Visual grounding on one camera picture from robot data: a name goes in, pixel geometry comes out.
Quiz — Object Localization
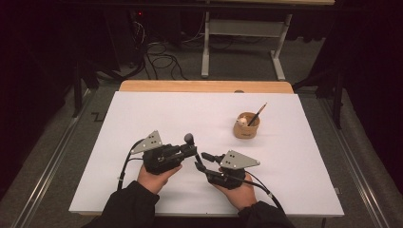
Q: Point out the person's left hand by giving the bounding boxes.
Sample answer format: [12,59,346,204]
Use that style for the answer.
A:
[136,162,183,195]

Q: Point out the wooden table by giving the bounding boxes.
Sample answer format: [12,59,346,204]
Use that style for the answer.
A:
[118,79,295,95]

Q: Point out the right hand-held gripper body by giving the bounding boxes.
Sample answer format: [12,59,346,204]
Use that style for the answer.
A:
[205,149,261,190]

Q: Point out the black floor cables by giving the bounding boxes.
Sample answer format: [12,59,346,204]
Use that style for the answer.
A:
[144,41,189,81]

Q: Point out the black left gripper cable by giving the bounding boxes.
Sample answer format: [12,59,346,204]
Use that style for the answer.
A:
[116,138,145,192]

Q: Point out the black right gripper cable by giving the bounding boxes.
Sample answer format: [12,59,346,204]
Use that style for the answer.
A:
[245,170,286,214]

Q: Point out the white table sheet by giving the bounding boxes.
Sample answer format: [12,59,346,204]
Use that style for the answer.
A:
[68,90,345,218]

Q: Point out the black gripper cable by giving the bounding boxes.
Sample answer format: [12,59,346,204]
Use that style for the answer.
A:
[245,170,286,214]
[116,138,145,192]

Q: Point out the metal floor rail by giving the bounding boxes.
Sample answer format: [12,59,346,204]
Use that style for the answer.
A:
[317,98,393,228]
[9,89,96,228]

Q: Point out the black metal stand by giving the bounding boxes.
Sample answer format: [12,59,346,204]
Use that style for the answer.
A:
[71,60,100,119]
[293,69,346,130]

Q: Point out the white desk frame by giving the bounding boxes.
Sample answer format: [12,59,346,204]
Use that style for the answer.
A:
[201,10,294,82]

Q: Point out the person's right hand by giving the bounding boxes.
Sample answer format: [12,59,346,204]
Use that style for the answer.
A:
[212,172,259,212]

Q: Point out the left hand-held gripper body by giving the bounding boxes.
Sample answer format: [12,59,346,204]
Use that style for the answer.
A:
[129,129,183,176]

